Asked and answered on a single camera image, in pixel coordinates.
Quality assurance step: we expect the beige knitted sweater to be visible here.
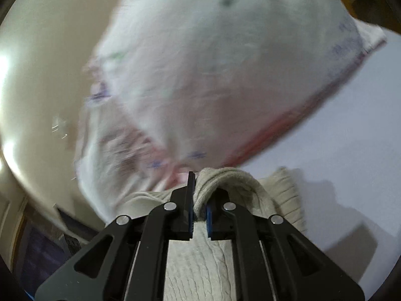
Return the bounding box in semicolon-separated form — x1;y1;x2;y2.
116;166;308;301

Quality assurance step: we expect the pink floral pillow large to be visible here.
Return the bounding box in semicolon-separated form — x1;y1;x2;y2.
88;0;385;170

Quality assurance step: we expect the pink floral pillow small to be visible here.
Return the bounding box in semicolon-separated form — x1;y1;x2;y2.
74;98;189;224

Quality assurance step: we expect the white wall switch plate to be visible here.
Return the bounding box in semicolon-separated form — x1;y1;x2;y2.
51;116;69;139

